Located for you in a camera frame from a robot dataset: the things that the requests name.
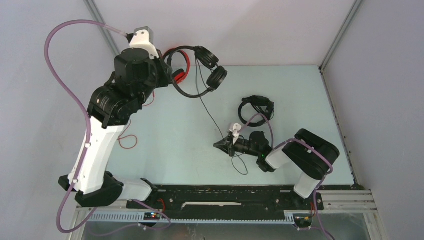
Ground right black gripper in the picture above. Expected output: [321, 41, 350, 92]
[213, 132, 261, 157]

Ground small headphones black cable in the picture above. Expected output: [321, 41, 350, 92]
[194, 58, 249, 176]

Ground large headphones black cable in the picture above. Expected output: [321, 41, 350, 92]
[251, 96, 274, 120]

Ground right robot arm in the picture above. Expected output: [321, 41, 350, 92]
[213, 128, 340, 209]

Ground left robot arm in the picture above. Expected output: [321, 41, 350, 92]
[58, 48, 172, 208]

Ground red headphones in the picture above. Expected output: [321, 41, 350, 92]
[163, 48, 191, 84]

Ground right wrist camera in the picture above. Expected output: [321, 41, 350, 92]
[229, 122, 242, 144]

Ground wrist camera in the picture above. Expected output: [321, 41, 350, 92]
[229, 122, 242, 144]
[125, 26, 160, 59]

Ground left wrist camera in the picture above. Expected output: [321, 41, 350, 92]
[125, 26, 160, 59]

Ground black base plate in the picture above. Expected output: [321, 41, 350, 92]
[144, 185, 324, 221]

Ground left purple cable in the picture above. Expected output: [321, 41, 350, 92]
[43, 19, 130, 234]

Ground aluminium frame rail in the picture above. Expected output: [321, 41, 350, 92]
[88, 188, 378, 225]

